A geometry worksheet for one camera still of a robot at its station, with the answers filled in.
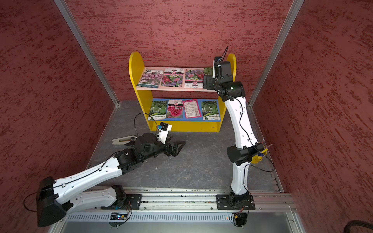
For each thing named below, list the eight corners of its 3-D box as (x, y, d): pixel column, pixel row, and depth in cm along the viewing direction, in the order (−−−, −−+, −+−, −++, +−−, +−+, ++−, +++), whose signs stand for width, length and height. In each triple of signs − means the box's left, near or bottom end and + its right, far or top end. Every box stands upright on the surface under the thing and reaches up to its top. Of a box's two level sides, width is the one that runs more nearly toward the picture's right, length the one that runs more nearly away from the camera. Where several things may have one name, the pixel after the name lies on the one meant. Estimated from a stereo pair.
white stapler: (113, 147, 97) (111, 145, 94) (113, 141, 100) (112, 139, 97) (137, 142, 99) (135, 140, 97) (137, 136, 102) (135, 134, 100)
